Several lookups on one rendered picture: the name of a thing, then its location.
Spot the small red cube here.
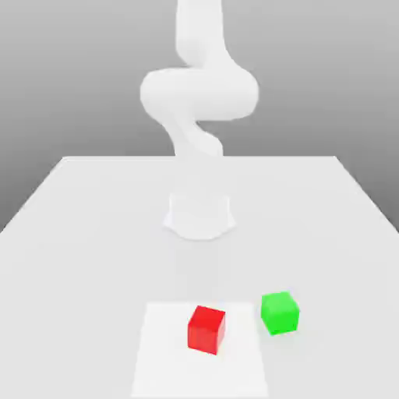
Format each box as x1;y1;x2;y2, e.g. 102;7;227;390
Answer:
187;305;227;356

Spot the small green cube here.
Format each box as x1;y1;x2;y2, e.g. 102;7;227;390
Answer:
260;290;301;337

